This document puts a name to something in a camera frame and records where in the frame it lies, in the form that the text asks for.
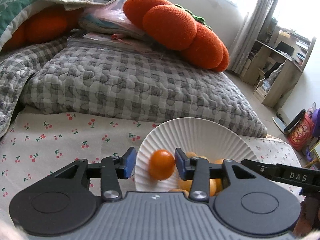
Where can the black laptop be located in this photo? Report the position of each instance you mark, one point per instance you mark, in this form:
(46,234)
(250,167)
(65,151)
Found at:
(285,48)

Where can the white oval board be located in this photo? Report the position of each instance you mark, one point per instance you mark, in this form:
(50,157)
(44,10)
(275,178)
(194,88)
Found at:
(278,124)

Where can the wooden desk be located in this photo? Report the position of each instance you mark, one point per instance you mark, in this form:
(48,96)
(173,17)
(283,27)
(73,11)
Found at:
(280,85)

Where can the large orange tangerine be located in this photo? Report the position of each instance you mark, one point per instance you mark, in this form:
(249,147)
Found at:
(219,170)

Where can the grey checked quilt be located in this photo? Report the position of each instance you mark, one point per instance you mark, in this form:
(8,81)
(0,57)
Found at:
(125,85)

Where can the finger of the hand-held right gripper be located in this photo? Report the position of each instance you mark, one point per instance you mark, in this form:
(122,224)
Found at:
(260,169)

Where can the small smooth orange tangerine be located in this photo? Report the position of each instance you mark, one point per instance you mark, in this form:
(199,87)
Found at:
(162,165)
(178,192)

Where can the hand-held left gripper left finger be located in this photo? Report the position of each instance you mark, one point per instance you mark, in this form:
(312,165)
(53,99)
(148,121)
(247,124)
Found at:
(130,163)

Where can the orange pumpkin cushion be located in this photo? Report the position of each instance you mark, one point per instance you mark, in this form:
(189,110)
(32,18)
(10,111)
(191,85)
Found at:
(172,27)

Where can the white ribbed plate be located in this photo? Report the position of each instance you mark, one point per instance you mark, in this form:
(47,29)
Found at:
(195,132)

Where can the purple object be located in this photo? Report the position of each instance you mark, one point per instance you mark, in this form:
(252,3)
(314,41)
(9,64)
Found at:
(315,120)

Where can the person's right hand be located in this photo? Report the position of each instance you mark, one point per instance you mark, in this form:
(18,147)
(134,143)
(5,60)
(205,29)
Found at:
(308,215)

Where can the flat stack of books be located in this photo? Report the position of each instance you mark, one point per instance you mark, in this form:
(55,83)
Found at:
(105,41)

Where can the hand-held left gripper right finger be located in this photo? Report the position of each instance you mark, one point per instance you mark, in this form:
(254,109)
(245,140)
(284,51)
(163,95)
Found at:
(179,163)

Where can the plain orange plush cushion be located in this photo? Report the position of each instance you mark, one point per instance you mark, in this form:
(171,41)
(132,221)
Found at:
(42,27)

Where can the grey curtain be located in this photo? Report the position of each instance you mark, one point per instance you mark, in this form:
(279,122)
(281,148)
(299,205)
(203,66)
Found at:
(255,25)

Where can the black flat board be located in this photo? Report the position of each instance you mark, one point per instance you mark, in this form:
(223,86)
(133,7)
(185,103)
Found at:
(295,121)

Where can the red shopping bag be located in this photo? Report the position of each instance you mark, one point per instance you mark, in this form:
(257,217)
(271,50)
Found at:
(301,135)

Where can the cherry-print bed sheet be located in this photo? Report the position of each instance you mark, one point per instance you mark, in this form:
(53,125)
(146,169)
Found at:
(62,140)

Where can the clear plastic bag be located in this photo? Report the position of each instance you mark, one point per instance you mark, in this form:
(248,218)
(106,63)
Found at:
(112,17)

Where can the green leaf-print pillow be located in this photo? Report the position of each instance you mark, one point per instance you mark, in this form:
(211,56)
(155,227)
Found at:
(15,5)

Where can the yellow citrus fruit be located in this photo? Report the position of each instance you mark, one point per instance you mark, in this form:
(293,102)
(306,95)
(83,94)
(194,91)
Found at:
(193,154)
(185,185)

